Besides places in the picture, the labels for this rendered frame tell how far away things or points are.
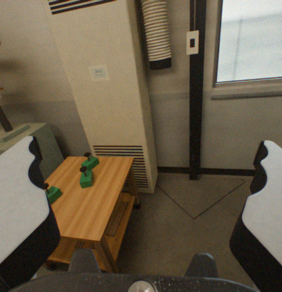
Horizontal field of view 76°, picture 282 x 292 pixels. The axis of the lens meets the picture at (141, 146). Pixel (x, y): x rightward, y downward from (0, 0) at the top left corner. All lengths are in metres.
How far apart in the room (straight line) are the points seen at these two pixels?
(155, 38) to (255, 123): 1.01
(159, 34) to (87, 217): 1.14
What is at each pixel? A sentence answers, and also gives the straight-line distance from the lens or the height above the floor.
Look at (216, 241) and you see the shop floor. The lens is 1.53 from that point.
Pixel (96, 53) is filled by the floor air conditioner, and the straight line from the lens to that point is 1.32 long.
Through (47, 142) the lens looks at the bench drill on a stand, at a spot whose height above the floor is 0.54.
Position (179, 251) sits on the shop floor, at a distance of 1.46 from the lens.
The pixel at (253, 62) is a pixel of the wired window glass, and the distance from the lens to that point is 1.64.
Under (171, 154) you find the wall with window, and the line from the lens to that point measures 1.82.
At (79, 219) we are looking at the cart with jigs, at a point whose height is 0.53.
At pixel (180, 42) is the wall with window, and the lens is 1.49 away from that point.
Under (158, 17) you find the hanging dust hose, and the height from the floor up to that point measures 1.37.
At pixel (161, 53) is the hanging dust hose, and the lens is 1.32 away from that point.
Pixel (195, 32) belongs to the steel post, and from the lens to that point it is 1.38.
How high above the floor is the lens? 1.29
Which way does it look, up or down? 31 degrees down
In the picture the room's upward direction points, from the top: 9 degrees counter-clockwise
